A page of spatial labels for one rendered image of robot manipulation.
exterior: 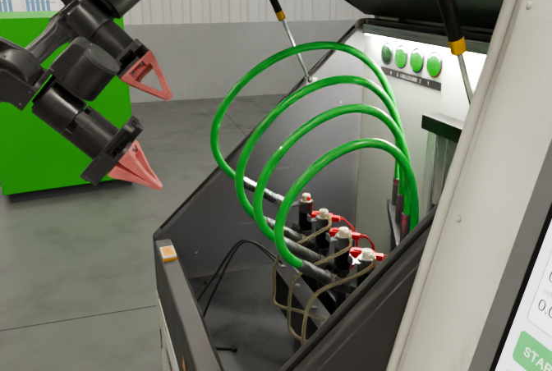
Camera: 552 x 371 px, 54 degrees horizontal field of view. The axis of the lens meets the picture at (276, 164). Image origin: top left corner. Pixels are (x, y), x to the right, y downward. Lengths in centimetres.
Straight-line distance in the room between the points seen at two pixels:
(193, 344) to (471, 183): 55
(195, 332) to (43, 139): 332
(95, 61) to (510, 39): 51
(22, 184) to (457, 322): 385
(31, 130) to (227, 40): 388
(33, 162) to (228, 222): 302
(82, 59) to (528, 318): 61
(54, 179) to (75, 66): 355
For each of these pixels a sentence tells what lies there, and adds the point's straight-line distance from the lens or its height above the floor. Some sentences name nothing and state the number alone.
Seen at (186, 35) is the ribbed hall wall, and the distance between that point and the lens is 739.
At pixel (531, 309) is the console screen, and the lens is 61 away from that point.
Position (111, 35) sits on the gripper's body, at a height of 145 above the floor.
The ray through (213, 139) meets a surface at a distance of 95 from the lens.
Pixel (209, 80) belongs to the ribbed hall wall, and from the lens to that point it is 752.
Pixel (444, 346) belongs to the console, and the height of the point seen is 112.
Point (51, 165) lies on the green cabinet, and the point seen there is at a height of 26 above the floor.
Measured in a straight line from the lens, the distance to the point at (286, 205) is 75.
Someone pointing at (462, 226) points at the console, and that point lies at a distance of 69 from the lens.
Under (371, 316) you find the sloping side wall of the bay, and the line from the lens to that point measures 76.
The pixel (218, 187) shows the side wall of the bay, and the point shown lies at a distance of 132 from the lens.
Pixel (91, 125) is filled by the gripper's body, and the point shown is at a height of 135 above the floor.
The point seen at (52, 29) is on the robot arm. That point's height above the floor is 143.
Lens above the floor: 154
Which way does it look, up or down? 19 degrees down
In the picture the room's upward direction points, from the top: straight up
